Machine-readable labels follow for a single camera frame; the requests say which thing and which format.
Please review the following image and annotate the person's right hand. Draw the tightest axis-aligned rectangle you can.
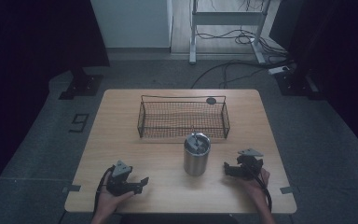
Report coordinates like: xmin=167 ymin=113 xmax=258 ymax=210
xmin=241 ymin=168 xmax=271 ymax=203

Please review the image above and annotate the black curtain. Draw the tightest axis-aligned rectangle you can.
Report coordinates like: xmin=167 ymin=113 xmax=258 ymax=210
xmin=268 ymin=0 xmax=358 ymax=157
xmin=0 ymin=0 xmax=111 ymax=200

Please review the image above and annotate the person's left hand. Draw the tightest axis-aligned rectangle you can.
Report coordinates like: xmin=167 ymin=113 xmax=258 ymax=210
xmin=96 ymin=175 xmax=135 ymax=217

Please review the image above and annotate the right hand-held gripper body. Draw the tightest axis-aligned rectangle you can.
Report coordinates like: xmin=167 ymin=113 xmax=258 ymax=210
xmin=236 ymin=147 xmax=265 ymax=181

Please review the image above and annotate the white partition panel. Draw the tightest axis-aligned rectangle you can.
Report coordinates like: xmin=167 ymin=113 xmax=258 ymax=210
xmin=89 ymin=0 xmax=173 ymax=49

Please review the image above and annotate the left hand-held gripper black cable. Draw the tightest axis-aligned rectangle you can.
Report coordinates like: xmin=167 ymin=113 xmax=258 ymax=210
xmin=92 ymin=165 xmax=116 ymax=217

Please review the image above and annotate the hand-held gripper black cable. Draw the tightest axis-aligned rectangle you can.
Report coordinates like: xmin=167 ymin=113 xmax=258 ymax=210
xmin=255 ymin=168 xmax=273 ymax=213
xmin=92 ymin=165 xmax=116 ymax=217

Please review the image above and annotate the black tape floor numeral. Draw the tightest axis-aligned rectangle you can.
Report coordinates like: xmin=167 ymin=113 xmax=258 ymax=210
xmin=68 ymin=113 xmax=90 ymax=133

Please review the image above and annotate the white metal desk frame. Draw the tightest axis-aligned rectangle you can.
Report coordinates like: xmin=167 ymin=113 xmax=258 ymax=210
xmin=188 ymin=0 xmax=273 ymax=65

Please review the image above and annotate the black stand base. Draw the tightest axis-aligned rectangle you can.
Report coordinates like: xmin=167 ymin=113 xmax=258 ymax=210
xmin=58 ymin=66 xmax=104 ymax=101
xmin=274 ymin=68 xmax=324 ymax=101

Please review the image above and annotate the black wire mesh basket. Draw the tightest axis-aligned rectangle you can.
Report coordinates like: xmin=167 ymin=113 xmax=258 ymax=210
xmin=136 ymin=94 xmax=231 ymax=140

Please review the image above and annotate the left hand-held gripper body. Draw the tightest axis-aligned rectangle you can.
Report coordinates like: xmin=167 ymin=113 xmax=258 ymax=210
xmin=106 ymin=160 xmax=138 ymax=197

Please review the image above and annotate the right hand-held gripper black cable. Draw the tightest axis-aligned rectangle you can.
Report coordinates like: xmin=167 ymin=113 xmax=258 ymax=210
xmin=255 ymin=168 xmax=273 ymax=213

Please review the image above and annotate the tangle of floor cables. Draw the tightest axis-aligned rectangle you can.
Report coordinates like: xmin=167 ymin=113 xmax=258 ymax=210
xmin=195 ymin=28 xmax=290 ymax=58

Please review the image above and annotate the person's dark clothing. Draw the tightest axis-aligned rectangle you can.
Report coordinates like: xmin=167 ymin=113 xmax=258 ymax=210
xmin=118 ymin=213 xmax=240 ymax=224

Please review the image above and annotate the long black floor cable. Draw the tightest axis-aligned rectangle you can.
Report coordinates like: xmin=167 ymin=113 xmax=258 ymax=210
xmin=190 ymin=59 xmax=294 ymax=90

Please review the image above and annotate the white power strip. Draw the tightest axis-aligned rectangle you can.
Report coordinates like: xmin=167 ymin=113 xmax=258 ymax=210
xmin=268 ymin=65 xmax=291 ymax=76

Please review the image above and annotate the stainless steel tumbler with lid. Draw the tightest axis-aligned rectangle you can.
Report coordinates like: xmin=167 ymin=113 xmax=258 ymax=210
xmin=183 ymin=125 xmax=212 ymax=177

